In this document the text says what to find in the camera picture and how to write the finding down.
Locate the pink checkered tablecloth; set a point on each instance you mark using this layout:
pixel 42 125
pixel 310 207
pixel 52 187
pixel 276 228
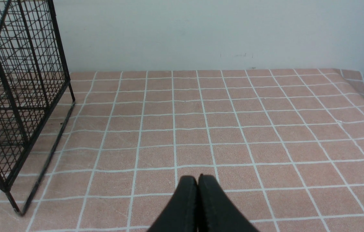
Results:
pixel 286 145

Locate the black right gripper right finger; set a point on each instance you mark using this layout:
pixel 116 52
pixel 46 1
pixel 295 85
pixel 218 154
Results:
pixel 216 212

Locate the black wire mesh shelf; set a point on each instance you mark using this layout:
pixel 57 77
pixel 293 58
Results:
pixel 33 78

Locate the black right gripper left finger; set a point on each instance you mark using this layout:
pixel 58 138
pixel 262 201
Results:
pixel 179 215

